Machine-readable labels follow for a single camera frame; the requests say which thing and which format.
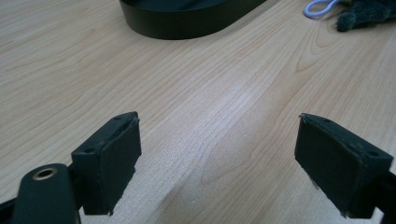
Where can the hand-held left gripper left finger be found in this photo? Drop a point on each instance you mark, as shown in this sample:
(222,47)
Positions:
(106,168)

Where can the black oval container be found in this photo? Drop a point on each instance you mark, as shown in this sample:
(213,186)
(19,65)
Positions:
(186,17)

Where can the dark plush toy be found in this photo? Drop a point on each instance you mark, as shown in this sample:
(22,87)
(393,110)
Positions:
(364,12)

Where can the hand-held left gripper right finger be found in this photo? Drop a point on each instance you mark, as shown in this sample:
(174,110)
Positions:
(336,161)

